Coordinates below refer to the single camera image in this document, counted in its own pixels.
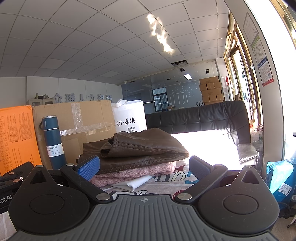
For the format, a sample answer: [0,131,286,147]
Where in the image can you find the brown leather jacket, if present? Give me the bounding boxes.
[77,128,189,174]

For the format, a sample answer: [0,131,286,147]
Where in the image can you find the pink knitted sweater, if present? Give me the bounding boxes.
[90,162,176,187]

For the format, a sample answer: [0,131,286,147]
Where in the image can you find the orange printed box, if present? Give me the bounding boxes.
[0,105,42,176]

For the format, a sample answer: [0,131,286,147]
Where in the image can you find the black leather sofa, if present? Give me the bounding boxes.
[145,101,257,166]

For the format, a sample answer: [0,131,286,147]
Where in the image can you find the large brown cardboard box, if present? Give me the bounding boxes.
[33,100,116,169]

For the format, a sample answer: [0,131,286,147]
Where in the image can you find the white folded garment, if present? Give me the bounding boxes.
[111,175,153,192]

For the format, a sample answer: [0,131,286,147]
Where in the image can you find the blue thermos bottle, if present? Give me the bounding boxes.
[40,115,66,170]

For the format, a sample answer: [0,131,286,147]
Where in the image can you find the white shopping bag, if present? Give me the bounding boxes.
[111,99,147,133]

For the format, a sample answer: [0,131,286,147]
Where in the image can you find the blue plastic package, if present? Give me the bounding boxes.
[266,158,295,209]

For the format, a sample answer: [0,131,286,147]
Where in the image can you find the beige glass door cabinet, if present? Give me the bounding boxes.
[27,98,54,106]

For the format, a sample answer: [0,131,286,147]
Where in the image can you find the stacked cardboard boxes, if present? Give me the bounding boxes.
[199,76,224,105]

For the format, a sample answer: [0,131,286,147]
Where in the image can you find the wall notice posters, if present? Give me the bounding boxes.
[243,13,274,86]

